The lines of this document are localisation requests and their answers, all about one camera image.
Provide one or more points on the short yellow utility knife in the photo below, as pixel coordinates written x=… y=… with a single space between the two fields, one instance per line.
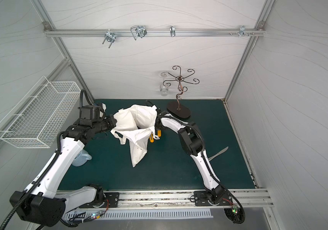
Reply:
x=151 y=138

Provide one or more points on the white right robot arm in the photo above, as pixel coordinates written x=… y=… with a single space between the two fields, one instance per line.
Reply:
x=193 y=145

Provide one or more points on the white printed canvas tote bag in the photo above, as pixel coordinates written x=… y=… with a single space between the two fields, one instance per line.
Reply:
x=135 y=125

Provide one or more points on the aluminium top rail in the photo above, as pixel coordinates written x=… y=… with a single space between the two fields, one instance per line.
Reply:
x=150 y=32

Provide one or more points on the metal clamp far left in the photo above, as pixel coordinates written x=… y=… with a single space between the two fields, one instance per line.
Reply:
x=110 y=38

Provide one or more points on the bronze scroll hanger stand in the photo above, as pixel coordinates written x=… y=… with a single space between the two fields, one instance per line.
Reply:
x=175 y=107

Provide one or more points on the silver letter opener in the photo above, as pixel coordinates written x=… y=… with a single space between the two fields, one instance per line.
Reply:
x=218 y=154

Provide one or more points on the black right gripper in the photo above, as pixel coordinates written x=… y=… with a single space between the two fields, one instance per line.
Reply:
x=158 y=125

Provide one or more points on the light blue plastic cup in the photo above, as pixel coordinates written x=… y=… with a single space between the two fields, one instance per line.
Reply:
x=81 y=158

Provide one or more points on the metal clamp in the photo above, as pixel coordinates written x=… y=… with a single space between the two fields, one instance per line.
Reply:
x=172 y=31
x=110 y=38
x=138 y=31
x=242 y=32

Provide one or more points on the clear glass bottle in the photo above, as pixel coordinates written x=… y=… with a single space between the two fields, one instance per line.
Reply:
x=163 y=87

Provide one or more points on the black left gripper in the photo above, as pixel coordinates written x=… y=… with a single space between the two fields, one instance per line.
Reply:
x=111 y=121

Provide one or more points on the white wire basket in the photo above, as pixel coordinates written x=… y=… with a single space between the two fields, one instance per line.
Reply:
x=35 y=120

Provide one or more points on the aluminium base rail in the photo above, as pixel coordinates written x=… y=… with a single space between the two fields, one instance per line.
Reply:
x=186 y=199

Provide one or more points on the metal clamp right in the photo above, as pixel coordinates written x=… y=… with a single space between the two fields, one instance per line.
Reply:
x=242 y=32

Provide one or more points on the green table mat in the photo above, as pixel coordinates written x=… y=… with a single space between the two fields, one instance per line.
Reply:
x=165 y=166

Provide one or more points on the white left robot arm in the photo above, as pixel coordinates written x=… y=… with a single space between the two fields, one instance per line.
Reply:
x=39 y=202

